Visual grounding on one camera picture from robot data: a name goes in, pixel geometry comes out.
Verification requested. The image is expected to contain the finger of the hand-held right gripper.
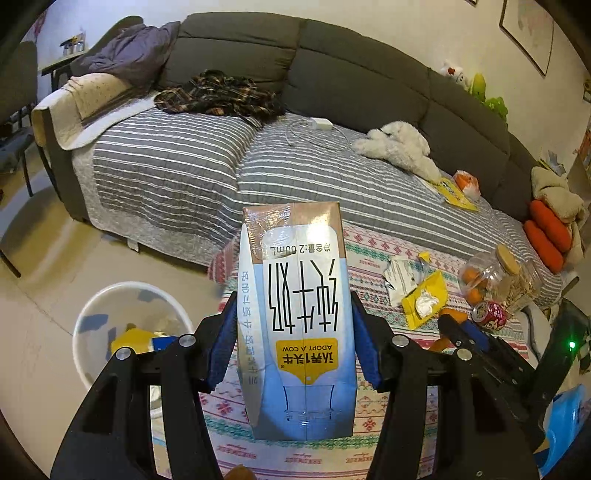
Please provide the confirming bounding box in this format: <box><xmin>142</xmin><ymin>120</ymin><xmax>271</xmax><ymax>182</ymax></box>
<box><xmin>462</xmin><ymin>320</ymin><xmax>533</xmax><ymax>385</ymax></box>
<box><xmin>438</xmin><ymin>313</ymin><xmax>525</xmax><ymax>412</ymax></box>

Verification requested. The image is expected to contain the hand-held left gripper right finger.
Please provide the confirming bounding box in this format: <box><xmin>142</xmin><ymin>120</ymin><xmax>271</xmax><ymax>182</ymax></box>
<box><xmin>350</xmin><ymin>292</ymin><xmax>542</xmax><ymax>480</ymax></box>

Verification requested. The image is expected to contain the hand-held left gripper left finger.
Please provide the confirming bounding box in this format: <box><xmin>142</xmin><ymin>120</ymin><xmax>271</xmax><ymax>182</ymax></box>
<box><xmin>50</xmin><ymin>293</ymin><xmax>241</xmax><ymax>480</ymax></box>

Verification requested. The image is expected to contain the orange peel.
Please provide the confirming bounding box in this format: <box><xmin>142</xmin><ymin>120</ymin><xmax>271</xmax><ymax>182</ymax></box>
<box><xmin>427</xmin><ymin>308</ymin><xmax>467</xmax><ymax>355</ymax></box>

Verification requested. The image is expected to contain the blue white milk carton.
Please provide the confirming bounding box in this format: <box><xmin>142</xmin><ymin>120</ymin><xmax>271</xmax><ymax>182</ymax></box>
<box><xmin>235</xmin><ymin>200</ymin><xmax>359</xmax><ymax>442</ymax></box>

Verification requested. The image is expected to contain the yellow snack packet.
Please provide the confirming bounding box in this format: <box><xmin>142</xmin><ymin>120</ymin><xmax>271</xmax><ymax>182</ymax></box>
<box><xmin>110</xmin><ymin>327</ymin><xmax>156</xmax><ymax>356</ymax></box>

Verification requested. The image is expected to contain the white round trash bin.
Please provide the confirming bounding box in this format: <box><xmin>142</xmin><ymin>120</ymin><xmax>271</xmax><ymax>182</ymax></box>
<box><xmin>73</xmin><ymin>282</ymin><xmax>195</xmax><ymax>394</ymax></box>

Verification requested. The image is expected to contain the red drink can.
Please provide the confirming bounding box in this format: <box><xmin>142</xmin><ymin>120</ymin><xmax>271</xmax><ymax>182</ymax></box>
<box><xmin>471</xmin><ymin>301</ymin><xmax>509</xmax><ymax>332</ymax></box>

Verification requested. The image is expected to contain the yellow flat pack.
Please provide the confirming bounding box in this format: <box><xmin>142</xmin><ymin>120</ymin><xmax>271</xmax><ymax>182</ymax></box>
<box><xmin>401</xmin><ymin>270</ymin><xmax>450</xmax><ymax>331</ymax></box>

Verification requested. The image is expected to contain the blue plastic stool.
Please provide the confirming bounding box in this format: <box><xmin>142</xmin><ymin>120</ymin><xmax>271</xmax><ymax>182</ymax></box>
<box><xmin>538</xmin><ymin>385</ymin><xmax>591</xmax><ymax>480</ymax></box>

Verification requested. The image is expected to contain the clear plastic snack jar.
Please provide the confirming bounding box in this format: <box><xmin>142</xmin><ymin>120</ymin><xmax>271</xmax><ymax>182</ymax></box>
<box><xmin>501</xmin><ymin>258</ymin><xmax>544</xmax><ymax>315</ymax></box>

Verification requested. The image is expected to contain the white crumpled wrapper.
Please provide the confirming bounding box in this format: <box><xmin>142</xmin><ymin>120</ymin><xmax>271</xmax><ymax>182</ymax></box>
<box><xmin>384</xmin><ymin>256</ymin><xmax>432</xmax><ymax>306</ymax></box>

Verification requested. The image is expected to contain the patterned tablecloth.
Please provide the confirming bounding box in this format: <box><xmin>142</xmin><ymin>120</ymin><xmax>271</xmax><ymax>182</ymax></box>
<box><xmin>208</xmin><ymin>222</ymin><xmax>555</xmax><ymax>480</ymax></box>

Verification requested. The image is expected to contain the orange cushion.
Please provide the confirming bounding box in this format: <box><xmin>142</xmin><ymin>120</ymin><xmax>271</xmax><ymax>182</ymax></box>
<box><xmin>523</xmin><ymin>219</ymin><xmax>567</xmax><ymax>273</ymax></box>
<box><xmin>530</xmin><ymin>199</ymin><xmax>574</xmax><ymax>253</ymax></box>

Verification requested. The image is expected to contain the yellow book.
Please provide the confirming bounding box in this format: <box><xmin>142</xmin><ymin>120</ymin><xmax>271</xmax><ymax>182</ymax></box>
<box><xmin>422</xmin><ymin>178</ymin><xmax>481</xmax><ymax>213</ymax></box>

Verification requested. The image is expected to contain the orange white plush toy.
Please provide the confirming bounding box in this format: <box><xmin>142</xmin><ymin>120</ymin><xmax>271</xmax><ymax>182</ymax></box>
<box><xmin>452</xmin><ymin>170</ymin><xmax>483</xmax><ymax>197</ymax></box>

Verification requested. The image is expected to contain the beige blanket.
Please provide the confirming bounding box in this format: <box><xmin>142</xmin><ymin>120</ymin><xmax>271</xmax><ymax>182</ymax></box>
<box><xmin>531</xmin><ymin>166</ymin><xmax>585</xmax><ymax>259</ymax></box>

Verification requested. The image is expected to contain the striped grey sofa cover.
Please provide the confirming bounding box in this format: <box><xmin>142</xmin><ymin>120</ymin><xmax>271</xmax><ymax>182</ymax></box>
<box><xmin>69</xmin><ymin>99</ymin><xmax>570</xmax><ymax>297</ymax></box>

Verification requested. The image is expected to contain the white plush dog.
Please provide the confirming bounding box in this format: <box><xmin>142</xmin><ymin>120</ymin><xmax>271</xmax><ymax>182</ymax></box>
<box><xmin>353</xmin><ymin>121</ymin><xmax>444</xmax><ymax>182</ymax></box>

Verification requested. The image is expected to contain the green frog plush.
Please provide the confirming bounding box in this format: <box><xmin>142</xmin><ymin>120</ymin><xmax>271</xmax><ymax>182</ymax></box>
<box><xmin>482</xmin><ymin>95</ymin><xmax>509</xmax><ymax>126</ymax></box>

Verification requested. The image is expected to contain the yellow green corn plush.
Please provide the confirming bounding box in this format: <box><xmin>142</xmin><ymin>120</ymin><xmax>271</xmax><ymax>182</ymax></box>
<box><xmin>468</xmin><ymin>73</ymin><xmax>488</xmax><ymax>103</ymax></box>

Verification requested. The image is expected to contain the dark plaid shirt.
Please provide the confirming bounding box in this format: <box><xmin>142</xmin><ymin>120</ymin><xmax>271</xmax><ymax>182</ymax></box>
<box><xmin>154</xmin><ymin>69</ymin><xmax>287</xmax><ymax>128</ymax></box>

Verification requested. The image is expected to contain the white bear plush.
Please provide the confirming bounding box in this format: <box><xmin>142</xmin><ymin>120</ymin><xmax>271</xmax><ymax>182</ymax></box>
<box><xmin>438</xmin><ymin>60</ymin><xmax>470</xmax><ymax>89</ymax></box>

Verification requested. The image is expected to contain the grey sofa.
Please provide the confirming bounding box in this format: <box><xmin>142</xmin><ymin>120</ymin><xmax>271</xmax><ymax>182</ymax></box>
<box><xmin>48</xmin><ymin>11</ymin><xmax>555</xmax><ymax>232</ymax></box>

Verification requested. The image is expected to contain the beige quilted cloth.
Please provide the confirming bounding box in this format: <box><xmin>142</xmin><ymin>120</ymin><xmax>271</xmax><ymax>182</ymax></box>
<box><xmin>31</xmin><ymin>73</ymin><xmax>162</xmax><ymax>151</ymax></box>

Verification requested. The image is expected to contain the framed tree picture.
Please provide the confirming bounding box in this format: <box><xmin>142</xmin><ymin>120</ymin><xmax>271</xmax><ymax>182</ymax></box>
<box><xmin>499</xmin><ymin>0</ymin><xmax>556</xmax><ymax>77</ymax></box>

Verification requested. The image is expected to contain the purple jacket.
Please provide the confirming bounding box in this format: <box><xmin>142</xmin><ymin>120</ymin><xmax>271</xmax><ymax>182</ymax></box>
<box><xmin>69</xmin><ymin>21</ymin><xmax>182</xmax><ymax>91</ymax></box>

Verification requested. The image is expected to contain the small side table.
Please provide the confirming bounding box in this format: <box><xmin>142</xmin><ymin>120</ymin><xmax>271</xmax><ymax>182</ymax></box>
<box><xmin>39</xmin><ymin>34</ymin><xmax>89</xmax><ymax>91</ymax></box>

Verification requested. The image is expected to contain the dark chair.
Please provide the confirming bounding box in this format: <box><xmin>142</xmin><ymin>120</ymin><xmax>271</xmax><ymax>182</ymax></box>
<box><xmin>0</xmin><ymin>41</ymin><xmax>40</xmax><ymax>278</ymax></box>

